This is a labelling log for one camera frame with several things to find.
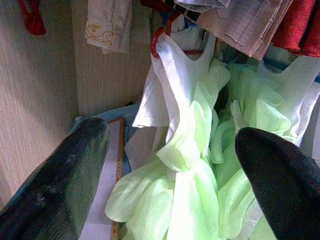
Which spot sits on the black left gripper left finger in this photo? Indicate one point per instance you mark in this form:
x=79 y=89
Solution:
x=50 y=180

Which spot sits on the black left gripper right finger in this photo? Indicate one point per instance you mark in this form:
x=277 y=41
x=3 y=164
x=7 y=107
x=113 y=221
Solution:
x=282 y=185

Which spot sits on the green and white ruffled dress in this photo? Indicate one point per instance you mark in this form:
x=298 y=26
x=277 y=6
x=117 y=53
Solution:
x=190 y=150

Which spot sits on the light wood-grain wardrobe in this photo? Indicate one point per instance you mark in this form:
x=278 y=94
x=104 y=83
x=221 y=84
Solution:
x=37 y=75

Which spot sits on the white hanging garment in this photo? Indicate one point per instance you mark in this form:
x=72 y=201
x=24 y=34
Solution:
x=150 y=105

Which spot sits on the red hanging cloth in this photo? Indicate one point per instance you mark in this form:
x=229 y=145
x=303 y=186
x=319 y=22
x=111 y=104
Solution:
x=33 y=22

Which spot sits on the red towel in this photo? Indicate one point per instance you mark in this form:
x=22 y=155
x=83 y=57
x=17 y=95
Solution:
x=292 y=25

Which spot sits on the white cloth with gold embroidery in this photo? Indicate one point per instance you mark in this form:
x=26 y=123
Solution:
x=107 y=25

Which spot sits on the folded white checked cloth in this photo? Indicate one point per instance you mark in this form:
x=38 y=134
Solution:
x=245 y=22

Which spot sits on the red clothes hanger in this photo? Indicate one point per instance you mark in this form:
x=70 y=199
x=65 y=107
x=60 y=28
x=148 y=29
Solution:
x=155 y=43

